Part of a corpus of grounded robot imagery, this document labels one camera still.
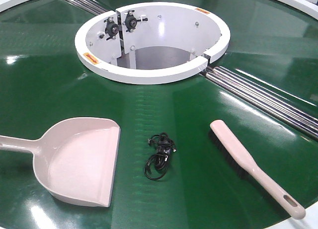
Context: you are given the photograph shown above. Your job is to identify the black cable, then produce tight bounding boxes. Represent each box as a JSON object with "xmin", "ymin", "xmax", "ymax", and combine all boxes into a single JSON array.
[{"xmin": 144, "ymin": 132, "xmax": 178, "ymax": 182}]

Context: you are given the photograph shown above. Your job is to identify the pink plastic dustpan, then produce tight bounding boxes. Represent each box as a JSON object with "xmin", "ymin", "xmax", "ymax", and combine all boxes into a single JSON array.
[{"xmin": 0, "ymin": 117, "xmax": 120, "ymax": 207}]

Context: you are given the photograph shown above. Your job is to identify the steel rollers top left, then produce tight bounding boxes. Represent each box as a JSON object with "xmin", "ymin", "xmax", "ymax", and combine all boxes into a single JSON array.
[{"xmin": 65, "ymin": 0, "xmax": 108, "ymax": 15}]

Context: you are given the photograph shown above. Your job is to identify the steel rollers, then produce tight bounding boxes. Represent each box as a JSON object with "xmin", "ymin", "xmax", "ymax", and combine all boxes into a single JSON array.
[
  {"xmin": 201, "ymin": 66, "xmax": 318, "ymax": 140},
  {"xmin": 65, "ymin": 0, "xmax": 108, "ymax": 15}
]

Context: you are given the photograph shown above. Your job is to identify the steel rollers right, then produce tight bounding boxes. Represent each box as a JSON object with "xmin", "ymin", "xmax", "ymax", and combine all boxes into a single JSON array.
[{"xmin": 201, "ymin": 66, "xmax": 318, "ymax": 140}]

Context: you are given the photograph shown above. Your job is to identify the white outer rim right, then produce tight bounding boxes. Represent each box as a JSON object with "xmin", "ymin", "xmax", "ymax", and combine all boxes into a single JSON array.
[{"xmin": 276, "ymin": 0, "xmax": 318, "ymax": 20}]

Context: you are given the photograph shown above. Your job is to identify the white central ring housing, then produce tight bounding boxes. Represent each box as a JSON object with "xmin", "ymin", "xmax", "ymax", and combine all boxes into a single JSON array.
[{"xmin": 75, "ymin": 2, "xmax": 231, "ymax": 84}]

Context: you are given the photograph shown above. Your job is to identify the right black bearing mount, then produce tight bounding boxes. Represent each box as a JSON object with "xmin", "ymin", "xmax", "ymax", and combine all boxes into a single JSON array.
[{"xmin": 124, "ymin": 10, "xmax": 149, "ymax": 32}]

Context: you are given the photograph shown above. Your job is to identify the black bearing mount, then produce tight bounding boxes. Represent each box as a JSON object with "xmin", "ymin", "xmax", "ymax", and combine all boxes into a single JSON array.
[
  {"xmin": 124, "ymin": 10, "xmax": 149, "ymax": 32},
  {"xmin": 104, "ymin": 17, "xmax": 119, "ymax": 40}
]

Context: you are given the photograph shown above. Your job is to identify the left black bearing mount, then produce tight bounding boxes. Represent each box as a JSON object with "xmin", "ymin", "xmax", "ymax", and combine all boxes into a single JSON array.
[{"xmin": 104, "ymin": 17, "xmax": 119, "ymax": 40}]

